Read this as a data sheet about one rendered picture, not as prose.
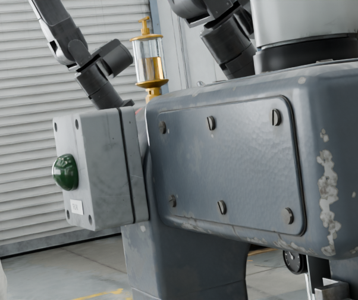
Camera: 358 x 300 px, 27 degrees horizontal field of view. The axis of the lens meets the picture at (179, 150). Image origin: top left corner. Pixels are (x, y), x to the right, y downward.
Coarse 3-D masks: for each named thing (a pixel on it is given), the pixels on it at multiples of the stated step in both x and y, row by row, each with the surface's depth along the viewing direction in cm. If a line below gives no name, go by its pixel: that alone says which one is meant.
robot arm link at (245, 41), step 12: (228, 12) 105; (240, 12) 105; (216, 24) 103; (228, 24) 103; (240, 24) 107; (252, 24) 106; (204, 36) 104; (216, 36) 103; (228, 36) 103; (240, 36) 104; (216, 48) 104; (228, 48) 104; (240, 48) 104; (216, 60) 106; (228, 60) 106
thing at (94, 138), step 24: (72, 120) 57; (96, 120) 56; (72, 144) 58; (96, 144) 56; (120, 144) 57; (96, 168) 56; (120, 168) 57; (72, 192) 60; (96, 192) 56; (120, 192) 57; (144, 192) 57; (72, 216) 61; (96, 216) 56; (120, 216) 57; (144, 216) 57
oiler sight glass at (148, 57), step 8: (136, 40) 62; (144, 40) 62; (152, 40) 62; (160, 40) 63; (136, 48) 62; (144, 48) 62; (152, 48) 62; (160, 48) 62; (136, 56) 62; (144, 56) 62; (152, 56) 62; (160, 56) 62; (136, 64) 63; (144, 64) 62; (152, 64) 62; (160, 64) 62; (136, 72) 63; (144, 72) 62; (152, 72) 62; (160, 72) 62; (144, 80) 62
